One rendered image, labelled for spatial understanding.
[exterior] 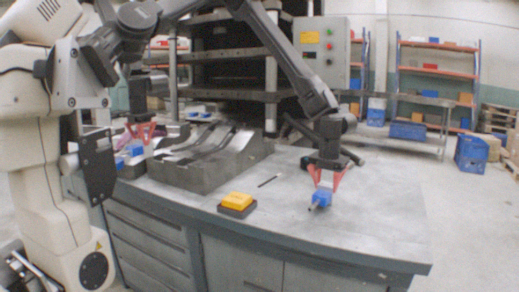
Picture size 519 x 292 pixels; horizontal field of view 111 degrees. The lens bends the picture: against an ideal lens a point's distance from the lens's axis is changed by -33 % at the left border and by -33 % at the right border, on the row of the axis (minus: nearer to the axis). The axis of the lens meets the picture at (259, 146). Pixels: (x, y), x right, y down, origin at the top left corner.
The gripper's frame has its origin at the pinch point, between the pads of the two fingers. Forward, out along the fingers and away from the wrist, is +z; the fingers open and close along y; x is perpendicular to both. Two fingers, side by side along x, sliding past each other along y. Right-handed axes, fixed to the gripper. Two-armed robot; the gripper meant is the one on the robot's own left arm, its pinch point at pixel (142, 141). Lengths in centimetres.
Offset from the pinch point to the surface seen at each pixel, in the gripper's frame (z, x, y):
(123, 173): 13.2, 1.9, 13.3
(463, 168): 96, -338, -164
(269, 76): -16, -79, 0
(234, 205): 12.2, -2.3, -34.4
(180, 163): 7.4, -7.4, -9.3
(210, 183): 12.5, -9.2, -20.1
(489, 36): -145, -666, -278
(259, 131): 3.4, -41.0, -17.4
